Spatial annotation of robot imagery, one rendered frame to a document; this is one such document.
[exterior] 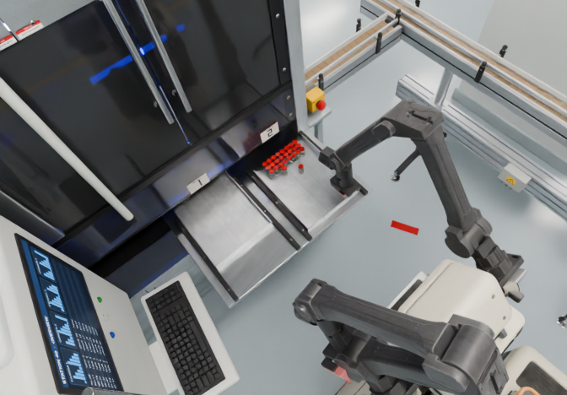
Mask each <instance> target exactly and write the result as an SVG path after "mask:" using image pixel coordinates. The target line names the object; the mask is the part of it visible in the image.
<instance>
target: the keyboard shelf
mask: <svg viewBox="0 0 567 395"><path fill-rule="evenodd" d="M177 280H179V281H180V283H181V286H182V288H183V290H184V292H185V294H186V297H187V299H188V300H189V302H190V304H191V306H192V309H193V311H194V313H195V315H196V317H197V319H198V321H199V323H200V325H201V327H202V330H203V332H204V334H205V336H206V338H207V340H208V342H209V344H210V346H211V348H212V350H213V353H214V355H215V357H216V359H217V361H218V363H219V365H220V367H221V369H222V371H223V373H224V376H225V378H226V379H225V380H223V381H222V382H220V383H219V384H218V385H216V386H215V387H213V388H211V389H210V390H208V391H207V392H205V393H204V394H203V395H219V394H220V393H221V392H223V391H224V390H226V389H227V388H229V387H231V386H232V385H234V384H235V383H237V382H238V381H239V380H240V375H239V373H238V371H237V370H236V368H235V365H234V363H233V361H232V359H231V358H230V355H229V353H228V351H227V349H226V348H225V346H224V343H223V341H222V339H221V337H220V336H219V333H218V331H217V329H216V327H215V326H214V324H213V321H212V319H211V317H210V315H209V314H208V311H207V309H206V307H205V305H204V304H203V301H202V299H201V297H200V295H199V294H198V292H197V289H196V287H195V285H194V283H193V282H192V279H191V277H190V275H189V273H188V272H184V273H181V274H179V275H178V276H176V277H174V278H173V279H171V280H170V281H168V282H166V283H165V284H162V285H161V286H160V287H158V288H156V289H154V290H152V291H151V292H149V293H147V294H146V295H144V296H143V297H142V298H141V302H142V304H143V308H144V310H145V312H146V314H147V317H148V319H149V322H150V324H151V327H152V329H153V330H154V334H155V336H156V338H157V340H158V341H156V342H154V343H153V344H151V345H149V350H150V352H151V355H152V356H153V359H154V363H155V364H156V367H157V369H158V371H159V374H160V377H161V379H162V382H163V383H164V386H165V390H166V391H167V394H168V395H169V394H171V393H173V392H174V391H175V390H177V389H178V391H179V394H180V395H185V393H184V392H183V389H182V387H181V384H180V382H179V379H178V377H177V375H176V372H175V370H174V367H173V365H172V364H171V361H170V357H169V355H168V354H167V351H166V349H165V346H164V344H163V342H162V339H161V337H160V335H159V332H158V329H157V327H156V326H155V323H154V320H153V318H152V316H151V313H150V311H149V308H148V306H147V304H146V301H145V300H146V299H147V298H149V297H150V296H152V295H154V294H156V293H157V292H159V291H161V290H162V289H164V288H165V287H167V286H169V285H170V284H173V283H174V282H175V281H177Z"/></svg>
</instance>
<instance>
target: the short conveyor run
mask: <svg viewBox="0 0 567 395"><path fill-rule="evenodd" d="M387 16H388V12H386V13H384V14H382V15H381V16H380V17H379V18H378V19H376V20H374V21H373V22H371V23H370V24H368V25H366V26H365V27H364V28H363V27H361V19H357V24H356V33H355V34H354V35H352V36H350V37H349V38H348V39H347V40H345V41H344V42H342V43H341V44H339V45H338V46H336V47H334V48H333V49H331V50H330V51H329V52H327V53H326V54H325V55H323V56H322V57H320V58H318V59H317V60H315V61H314V62H313V63H311V64H310V65H308V66H307V67H305V66H304V69H305V88H306V89H307V88H308V87H310V86H311V85H312V84H315V85H316V86H317V87H318V88H319V89H321V90H322V91H323V92H324V93H325V95H326V94H327V93H329V92H330V91H331V90H333V89H335V88H336V87H337V86H339V85H340V84H341V83H342V82H344V81H345V80H347V79H348V78H350V77H351V76H353V75H354V74H355V73H357V72H358V71H359V70H360V69H362V68H364V67H365V66H366V65H368V64H369V63H371V62H372V61H374V60H375V59H376V58H377V57H379V56H380V55H382V54H383V53H384V52H386V51H388V50H389V49H390V48H392V47H393V46H395V45H396V44H397V43H398V42H400V40H401V35H402V26H400V25H397V22H398V19H394V20H393V21H390V20H389V19H388V18H387Z"/></svg>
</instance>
